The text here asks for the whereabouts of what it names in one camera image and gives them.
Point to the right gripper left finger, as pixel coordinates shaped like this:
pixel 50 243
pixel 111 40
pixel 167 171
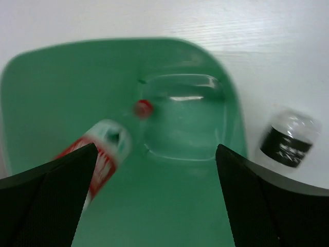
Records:
pixel 42 206

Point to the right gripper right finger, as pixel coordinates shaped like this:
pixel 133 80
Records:
pixel 268 209

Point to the black label small bottle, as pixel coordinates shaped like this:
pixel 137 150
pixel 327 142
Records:
pixel 287 140

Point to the red label red cap bottle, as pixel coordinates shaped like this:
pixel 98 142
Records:
pixel 112 139

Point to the green plastic bin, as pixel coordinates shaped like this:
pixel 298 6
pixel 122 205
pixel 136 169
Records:
pixel 178 104

